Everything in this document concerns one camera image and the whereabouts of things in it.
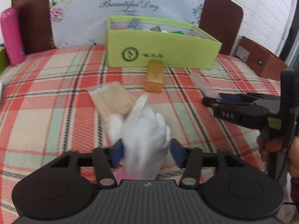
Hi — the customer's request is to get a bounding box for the clear plastic strip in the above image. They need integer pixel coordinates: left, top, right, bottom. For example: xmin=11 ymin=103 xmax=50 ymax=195
xmin=190 ymin=72 xmax=221 ymax=99

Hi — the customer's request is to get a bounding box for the white and pink glove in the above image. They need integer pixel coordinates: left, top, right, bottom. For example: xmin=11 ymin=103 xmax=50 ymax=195
xmin=107 ymin=94 xmax=171 ymax=180

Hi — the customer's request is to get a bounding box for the bag of cotton swabs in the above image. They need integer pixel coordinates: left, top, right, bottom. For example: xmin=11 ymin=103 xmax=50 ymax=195
xmin=87 ymin=81 xmax=136 ymax=121

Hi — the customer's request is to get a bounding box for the small gold box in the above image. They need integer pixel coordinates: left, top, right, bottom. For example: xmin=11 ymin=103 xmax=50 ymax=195
xmin=144 ymin=60 xmax=165 ymax=93

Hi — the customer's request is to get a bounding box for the person right hand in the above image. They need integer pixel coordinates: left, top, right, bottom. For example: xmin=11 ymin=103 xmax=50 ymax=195
xmin=256 ymin=134 xmax=299 ymax=203

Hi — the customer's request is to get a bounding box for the brown shoe box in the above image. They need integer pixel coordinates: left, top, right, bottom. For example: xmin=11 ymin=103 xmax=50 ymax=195
xmin=236 ymin=36 xmax=287 ymax=81

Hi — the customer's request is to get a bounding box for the plaid bed sheet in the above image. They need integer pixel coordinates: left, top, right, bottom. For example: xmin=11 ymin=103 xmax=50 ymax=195
xmin=0 ymin=44 xmax=292 ymax=224

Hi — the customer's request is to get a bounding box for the dark brown headboard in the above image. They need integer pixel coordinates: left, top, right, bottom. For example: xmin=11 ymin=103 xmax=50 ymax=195
xmin=12 ymin=0 xmax=243 ymax=55

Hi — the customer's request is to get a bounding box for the light green cardboard box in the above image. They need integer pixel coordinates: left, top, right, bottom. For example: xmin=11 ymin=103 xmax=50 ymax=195
xmin=107 ymin=16 xmax=222 ymax=69

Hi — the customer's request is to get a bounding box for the dark green cardboard box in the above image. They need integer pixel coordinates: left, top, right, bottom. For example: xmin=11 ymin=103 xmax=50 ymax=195
xmin=0 ymin=48 xmax=10 ymax=73

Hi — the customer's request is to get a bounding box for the floral pillow in plastic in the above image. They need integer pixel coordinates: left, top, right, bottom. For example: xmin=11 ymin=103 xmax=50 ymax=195
xmin=49 ymin=0 xmax=205 ymax=48

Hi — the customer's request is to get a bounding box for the pink thermos bottle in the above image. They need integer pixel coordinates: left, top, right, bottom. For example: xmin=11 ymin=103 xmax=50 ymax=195
xmin=1 ymin=8 xmax=25 ymax=66

